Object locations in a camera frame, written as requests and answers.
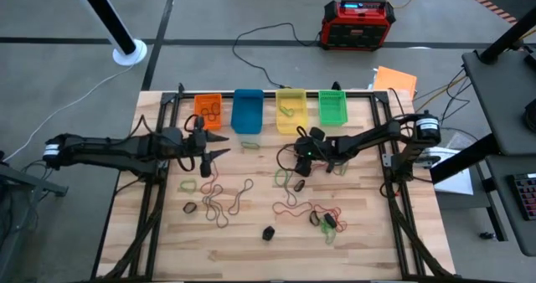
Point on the orange paper envelope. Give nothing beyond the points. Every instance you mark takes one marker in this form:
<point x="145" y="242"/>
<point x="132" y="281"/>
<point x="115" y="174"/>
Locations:
<point x="395" y="82"/>

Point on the green mesh basket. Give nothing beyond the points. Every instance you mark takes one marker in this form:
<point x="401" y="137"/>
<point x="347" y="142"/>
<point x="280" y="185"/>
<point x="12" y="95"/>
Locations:
<point x="333" y="107"/>

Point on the thin green rubber band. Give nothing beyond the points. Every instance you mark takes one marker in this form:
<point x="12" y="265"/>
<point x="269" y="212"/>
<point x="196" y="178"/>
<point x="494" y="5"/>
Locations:
<point x="331" y="238"/>
<point x="242" y="145"/>
<point x="343" y="168"/>
<point x="181" y="186"/>
<point x="276" y="177"/>
<point x="287" y="111"/>

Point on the blue plastic bin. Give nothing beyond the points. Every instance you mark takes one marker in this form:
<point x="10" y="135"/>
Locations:
<point x="247" y="111"/>

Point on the thin dark rubber band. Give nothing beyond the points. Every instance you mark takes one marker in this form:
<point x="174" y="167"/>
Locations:
<point x="251" y="184"/>
<point x="205" y="108"/>
<point x="213" y="116"/>
<point x="293" y="199"/>
<point x="226" y="222"/>

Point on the black round desk object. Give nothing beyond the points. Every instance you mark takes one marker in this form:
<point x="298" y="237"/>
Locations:
<point x="532" y="117"/>

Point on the yellow translucent plastic bin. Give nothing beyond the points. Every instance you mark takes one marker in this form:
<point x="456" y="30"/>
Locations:
<point x="297" y="124"/>

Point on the red portable power station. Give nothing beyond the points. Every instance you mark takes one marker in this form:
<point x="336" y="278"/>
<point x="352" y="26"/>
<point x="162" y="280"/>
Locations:
<point x="356" y="27"/>

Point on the white paper sheet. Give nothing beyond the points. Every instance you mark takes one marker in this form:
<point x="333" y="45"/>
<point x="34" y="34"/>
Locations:
<point x="456" y="184"/>

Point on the clear plastic sleeve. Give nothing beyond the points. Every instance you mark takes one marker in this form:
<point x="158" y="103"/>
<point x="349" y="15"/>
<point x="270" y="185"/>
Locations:
<point x="372" y="78"/>

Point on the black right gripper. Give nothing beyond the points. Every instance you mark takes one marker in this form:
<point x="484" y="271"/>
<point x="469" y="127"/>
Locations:
<point x="312" y="149"/>

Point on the black aluminium table frame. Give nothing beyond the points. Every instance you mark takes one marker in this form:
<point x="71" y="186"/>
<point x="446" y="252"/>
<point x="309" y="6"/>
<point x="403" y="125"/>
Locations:
<point x="269" y="94"/>

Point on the black keyboard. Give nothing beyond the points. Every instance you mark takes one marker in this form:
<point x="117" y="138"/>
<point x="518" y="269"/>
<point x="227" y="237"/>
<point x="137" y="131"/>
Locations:
<point x="525" y="195"/>

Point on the grey desk with keyboard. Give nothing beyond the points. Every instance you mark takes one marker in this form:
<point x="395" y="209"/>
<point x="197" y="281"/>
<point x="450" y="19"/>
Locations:
<point x="498" y="233"/>

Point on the black table edge clamp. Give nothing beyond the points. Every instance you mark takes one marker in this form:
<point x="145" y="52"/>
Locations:
<point x="335" y="85"/>
<point x="181" y="88"/>

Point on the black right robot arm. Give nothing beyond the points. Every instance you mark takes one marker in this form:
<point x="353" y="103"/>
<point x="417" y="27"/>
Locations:
<point x="368" y="138"/>

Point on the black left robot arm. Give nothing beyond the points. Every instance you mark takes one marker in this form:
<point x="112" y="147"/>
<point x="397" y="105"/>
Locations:
<point x="104" y="149"/>

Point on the small black floor object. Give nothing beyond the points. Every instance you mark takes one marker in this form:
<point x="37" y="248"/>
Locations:
<point x="486" y="235"/>

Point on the twisted wide black rubber band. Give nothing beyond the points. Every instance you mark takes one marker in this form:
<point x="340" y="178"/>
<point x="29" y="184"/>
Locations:
<point x="268" y="234"/>

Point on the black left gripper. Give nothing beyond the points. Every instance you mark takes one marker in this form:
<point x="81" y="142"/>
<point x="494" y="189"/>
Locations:
<point x="200" y="142"/>

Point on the orange mesh basket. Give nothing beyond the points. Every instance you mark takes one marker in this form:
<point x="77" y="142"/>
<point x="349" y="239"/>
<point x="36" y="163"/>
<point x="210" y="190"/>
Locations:
<point x="197" y="99"/>

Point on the black vertical post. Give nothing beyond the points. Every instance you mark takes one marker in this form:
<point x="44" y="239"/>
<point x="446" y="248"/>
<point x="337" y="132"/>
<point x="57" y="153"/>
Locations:
<point x="502" y="40"/>

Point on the grey metal stand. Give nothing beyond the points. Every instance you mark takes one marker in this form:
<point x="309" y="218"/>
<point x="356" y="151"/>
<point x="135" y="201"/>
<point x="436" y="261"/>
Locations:
<point x="25" y="182"/>

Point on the black diagonal beam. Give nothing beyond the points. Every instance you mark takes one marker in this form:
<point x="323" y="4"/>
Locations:
<point x="460" y="161"/>

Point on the black post with white base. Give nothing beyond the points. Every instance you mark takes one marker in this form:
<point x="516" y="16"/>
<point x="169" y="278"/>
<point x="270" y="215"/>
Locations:
<point x="104" y="15"/>

